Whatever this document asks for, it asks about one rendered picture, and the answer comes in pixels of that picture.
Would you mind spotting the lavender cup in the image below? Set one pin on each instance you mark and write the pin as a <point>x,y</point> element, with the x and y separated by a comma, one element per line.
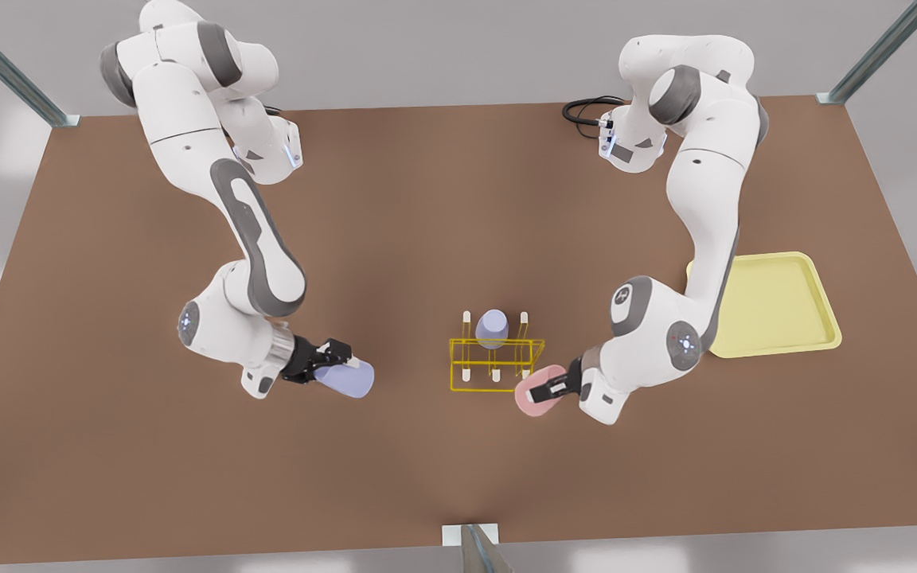
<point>347,380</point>
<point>492,326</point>

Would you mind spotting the silver frame post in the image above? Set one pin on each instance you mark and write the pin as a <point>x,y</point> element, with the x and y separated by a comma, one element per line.
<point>876,52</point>
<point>5,68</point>
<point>476,549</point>

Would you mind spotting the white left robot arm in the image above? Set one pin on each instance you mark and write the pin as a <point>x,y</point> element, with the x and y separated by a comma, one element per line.
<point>705,183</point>

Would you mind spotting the yellow tray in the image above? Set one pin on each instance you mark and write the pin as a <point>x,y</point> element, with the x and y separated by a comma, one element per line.
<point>777,306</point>

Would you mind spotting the pink cup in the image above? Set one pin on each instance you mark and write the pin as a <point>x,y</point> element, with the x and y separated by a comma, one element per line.
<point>534,404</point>

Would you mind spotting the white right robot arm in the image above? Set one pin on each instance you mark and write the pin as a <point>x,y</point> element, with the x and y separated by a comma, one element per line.
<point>188,119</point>

